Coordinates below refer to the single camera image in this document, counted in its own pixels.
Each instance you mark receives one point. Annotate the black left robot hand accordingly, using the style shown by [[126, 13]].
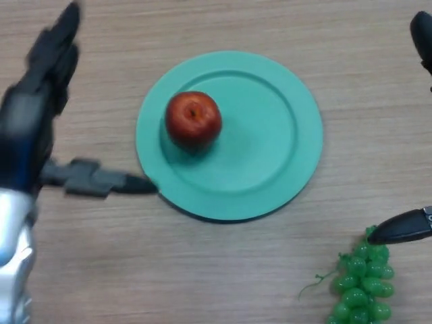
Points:
[[30, 111]]

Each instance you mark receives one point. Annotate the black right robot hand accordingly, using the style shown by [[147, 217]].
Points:
[[401, 231]]

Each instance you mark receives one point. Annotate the red apple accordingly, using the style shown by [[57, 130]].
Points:
[[193, 120]]

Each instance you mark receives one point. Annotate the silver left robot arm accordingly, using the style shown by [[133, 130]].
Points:
[[15, 256]]

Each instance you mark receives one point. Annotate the green round plate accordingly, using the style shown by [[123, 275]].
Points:
[[233, 138]]

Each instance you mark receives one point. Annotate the green grape bunch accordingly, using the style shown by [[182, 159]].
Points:
[[362, 287]]

